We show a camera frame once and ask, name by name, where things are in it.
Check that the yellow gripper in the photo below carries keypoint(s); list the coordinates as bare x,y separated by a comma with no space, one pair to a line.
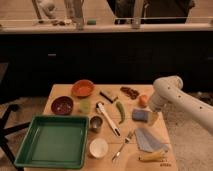
152,118

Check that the blue sponge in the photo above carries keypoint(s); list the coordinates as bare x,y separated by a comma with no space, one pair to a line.
140,115

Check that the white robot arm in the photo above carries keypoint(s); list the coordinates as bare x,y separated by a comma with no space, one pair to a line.
169,89

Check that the orange fruit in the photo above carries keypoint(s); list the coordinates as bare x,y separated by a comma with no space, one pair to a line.
143,100

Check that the blue folded cloth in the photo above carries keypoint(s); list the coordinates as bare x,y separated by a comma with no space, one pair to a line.
147,142

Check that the dark brown food pile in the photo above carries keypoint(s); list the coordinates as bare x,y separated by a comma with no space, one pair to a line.
133,94

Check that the silver fork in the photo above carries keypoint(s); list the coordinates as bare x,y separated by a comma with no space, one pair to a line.
126,141

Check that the green pepper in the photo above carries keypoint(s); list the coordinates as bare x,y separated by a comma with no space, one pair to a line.
121,110

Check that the black and tan block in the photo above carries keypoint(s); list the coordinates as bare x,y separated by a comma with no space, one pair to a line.
109,96

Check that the small metal cup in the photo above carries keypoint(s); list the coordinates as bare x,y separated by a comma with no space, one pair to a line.
96,124

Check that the light green cup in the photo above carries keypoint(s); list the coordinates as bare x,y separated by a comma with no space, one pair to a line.
84,106

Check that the orange bowl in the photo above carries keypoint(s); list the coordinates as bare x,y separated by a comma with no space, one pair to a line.
82,88

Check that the dark red bowl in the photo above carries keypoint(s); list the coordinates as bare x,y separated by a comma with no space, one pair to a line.
62,105

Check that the green plastic tray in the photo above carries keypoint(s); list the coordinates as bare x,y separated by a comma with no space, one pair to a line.
54,142

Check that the black chair base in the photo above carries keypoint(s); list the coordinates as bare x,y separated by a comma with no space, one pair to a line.
6,131

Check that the white handled kitchen tool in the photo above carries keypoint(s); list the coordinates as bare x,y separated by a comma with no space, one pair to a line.
100,107

